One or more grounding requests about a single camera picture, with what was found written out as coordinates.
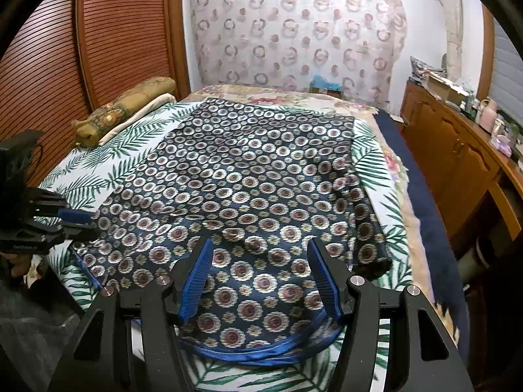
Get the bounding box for navy bed cover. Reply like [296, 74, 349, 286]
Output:
[374, 110, 470, 360]

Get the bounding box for person's left hand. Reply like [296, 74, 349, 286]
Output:
[0, 253, 37, 282]

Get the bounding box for circle-patterned sheer curtain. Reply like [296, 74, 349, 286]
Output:
[184, 0, 409, 109]

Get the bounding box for navy floral-print satin shirt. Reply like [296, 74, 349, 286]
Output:
[71, 97, 393, 366]

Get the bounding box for beige lace curtain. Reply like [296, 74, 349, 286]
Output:
[443, 0, 464, 78]

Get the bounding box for wooden cabinet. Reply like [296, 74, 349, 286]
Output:
[399, 79, 523, 254]

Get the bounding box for golden brown patterned blanket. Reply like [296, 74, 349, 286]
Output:
[73, 77, 177, 148]

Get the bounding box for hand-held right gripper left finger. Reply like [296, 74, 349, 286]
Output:
[49, 236, 215, 392]

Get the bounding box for cardboard box with blue cloth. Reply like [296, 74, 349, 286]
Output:
[308, 74, 343, 96]

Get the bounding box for person's dark clothing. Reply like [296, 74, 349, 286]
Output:
[0, 282, 94, 392]

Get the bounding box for wooden window frame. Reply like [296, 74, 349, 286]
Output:
[476, 4, 496, 99]

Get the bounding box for grey window blind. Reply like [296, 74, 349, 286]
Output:
[490, 16, 523, 123]

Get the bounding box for pink thermos bottle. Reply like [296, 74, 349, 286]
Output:
[478, 99, 498, 133]

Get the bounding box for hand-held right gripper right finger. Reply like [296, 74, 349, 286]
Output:
[306, 237, 475, 392]

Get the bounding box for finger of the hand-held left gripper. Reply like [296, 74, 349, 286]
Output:
[61, 222, 101, 242]
[57, 208, 94, 226]

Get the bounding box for open cardboard box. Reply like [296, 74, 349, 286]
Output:
[427, 75, 468, 105]

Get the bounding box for small purple object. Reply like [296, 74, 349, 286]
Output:
[492, 135, 512, 156]

